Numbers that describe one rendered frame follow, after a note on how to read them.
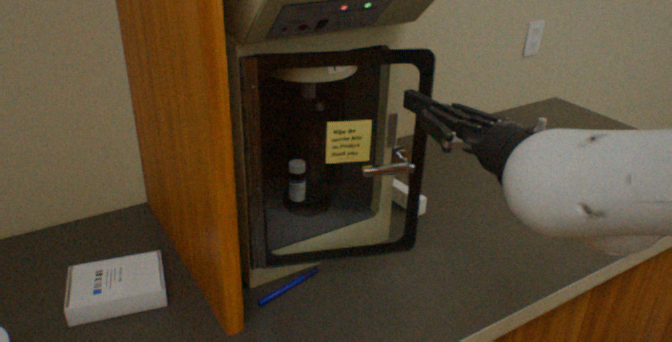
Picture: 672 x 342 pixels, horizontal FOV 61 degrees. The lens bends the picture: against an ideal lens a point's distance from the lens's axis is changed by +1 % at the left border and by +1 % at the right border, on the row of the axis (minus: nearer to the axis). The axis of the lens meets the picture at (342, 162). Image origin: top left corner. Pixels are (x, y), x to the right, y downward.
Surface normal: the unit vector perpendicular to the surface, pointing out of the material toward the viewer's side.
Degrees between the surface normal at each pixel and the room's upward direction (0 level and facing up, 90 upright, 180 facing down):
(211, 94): 90
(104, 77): 90
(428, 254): 0
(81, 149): 90
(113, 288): 0
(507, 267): 0
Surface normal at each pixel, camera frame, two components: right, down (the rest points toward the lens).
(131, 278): 0.03, -0.88
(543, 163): -0.62, -0.34
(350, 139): 0.22, 0.46
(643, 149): -0.60, -0.57
